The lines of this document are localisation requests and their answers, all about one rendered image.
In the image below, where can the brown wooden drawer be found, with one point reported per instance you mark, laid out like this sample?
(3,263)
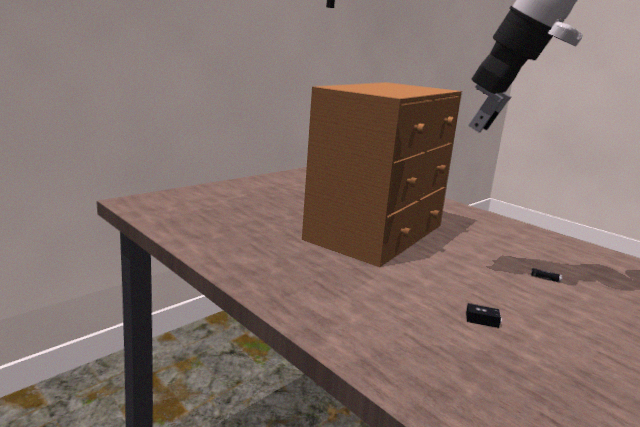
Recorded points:
(428,214)
(414,116)
(437,162)
(443,108)
(407,170)
(400,229)

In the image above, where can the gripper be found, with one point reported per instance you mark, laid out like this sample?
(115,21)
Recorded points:
(524,33)

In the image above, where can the small brown wooden chest of drawers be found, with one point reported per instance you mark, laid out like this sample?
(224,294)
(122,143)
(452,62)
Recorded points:
(351,152)

